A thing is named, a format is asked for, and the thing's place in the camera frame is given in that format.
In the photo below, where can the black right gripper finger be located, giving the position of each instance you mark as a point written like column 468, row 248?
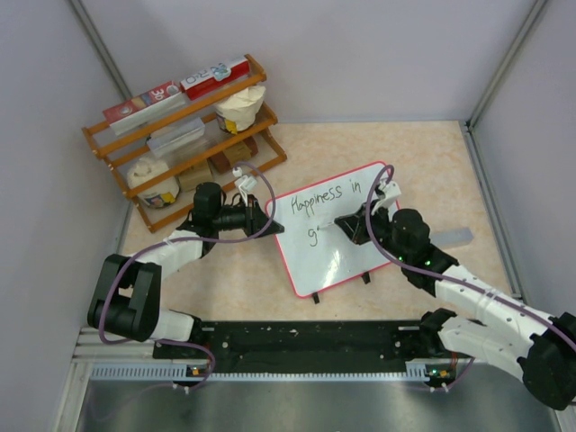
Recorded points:
column 353, row 227
column 360, row 213

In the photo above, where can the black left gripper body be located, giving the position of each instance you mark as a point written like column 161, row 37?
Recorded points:
column 249, row 229

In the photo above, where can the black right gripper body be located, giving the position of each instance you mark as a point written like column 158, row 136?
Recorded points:
column 382, row 228

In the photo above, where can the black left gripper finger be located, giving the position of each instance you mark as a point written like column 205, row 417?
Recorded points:
column 257, row 213
column 265, row 227

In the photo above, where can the white black marker pen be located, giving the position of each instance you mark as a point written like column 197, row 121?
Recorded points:
column 325, row 225

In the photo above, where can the pink framed whiteboard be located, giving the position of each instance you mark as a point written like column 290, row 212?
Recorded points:
column 316, row 259

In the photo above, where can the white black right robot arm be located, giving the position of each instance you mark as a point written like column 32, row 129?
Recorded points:
column 533, row 346

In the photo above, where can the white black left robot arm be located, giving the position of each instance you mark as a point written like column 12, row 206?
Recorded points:
column 126, row 300

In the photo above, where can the black whiteboard clip right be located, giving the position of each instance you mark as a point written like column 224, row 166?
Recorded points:
column 366, row 278

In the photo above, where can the brown block right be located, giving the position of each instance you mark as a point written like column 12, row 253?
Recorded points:
column 242, row 151

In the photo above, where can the tan block left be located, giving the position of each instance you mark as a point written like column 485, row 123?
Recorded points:
column 194, row 176

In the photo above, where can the orange wooden shelf rack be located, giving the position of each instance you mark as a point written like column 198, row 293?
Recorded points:
column 151, row 182

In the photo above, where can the white bag upper shelf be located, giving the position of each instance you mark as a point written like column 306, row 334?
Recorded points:
column 238, row 112

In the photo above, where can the clear plastic box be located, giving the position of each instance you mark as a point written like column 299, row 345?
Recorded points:
column 171, row 138

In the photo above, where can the red white wrap box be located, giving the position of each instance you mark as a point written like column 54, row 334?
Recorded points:
column 143, row 108

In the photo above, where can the red foil box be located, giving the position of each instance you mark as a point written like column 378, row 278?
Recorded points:
column 202, row 82

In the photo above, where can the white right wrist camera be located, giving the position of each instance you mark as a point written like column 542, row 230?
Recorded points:
column 387, row 192

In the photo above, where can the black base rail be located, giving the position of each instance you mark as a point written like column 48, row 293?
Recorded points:
column 314, row 346

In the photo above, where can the grey slotted cable duct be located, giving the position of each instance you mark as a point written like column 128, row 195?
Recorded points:
column 418, row 370

